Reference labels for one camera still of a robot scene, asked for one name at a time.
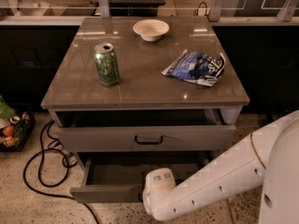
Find grey drawer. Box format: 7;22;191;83
70;151;212;203
58;109;235;152

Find green soda can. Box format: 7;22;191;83
93;43;120;87

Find white bowl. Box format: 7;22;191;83
133;20;170;42

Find black floor cable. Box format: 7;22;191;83
22;120;101;224

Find black basket with fruit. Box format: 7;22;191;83
0;95;36;151

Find grey drawer cabinet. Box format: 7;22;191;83
40;15;250;201

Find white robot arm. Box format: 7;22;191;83
143;111;299;224

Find dark background table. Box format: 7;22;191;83
108;0;165;17

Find grey top drawer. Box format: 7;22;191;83
58;109;235;152

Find blue white chip bag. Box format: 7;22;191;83
162;49;226;87

